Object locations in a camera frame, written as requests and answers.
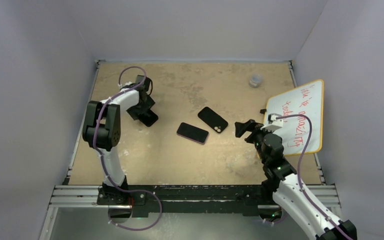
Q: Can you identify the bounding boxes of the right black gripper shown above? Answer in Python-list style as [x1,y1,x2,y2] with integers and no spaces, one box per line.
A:
[234,119,275,165]

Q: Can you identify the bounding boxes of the purple phone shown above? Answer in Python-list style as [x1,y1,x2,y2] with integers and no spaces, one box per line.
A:
[176,122,209,145]

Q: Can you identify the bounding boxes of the black phone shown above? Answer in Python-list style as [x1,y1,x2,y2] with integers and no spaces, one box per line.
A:
[138,109,159,127]

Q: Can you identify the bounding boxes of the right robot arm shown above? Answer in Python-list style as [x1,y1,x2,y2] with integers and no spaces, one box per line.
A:
[234,119,358,240]

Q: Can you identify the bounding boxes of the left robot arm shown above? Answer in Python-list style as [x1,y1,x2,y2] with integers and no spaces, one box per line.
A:
[82,75,159,205]

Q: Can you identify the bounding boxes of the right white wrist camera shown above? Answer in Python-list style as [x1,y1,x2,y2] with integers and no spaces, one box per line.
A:
[260,113,284,133]

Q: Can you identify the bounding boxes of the whiteboard with yellow frame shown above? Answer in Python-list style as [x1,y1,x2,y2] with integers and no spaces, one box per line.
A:
[263,79,325,156]

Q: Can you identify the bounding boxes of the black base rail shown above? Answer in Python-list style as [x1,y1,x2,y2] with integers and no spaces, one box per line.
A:
[96,184,280,218]

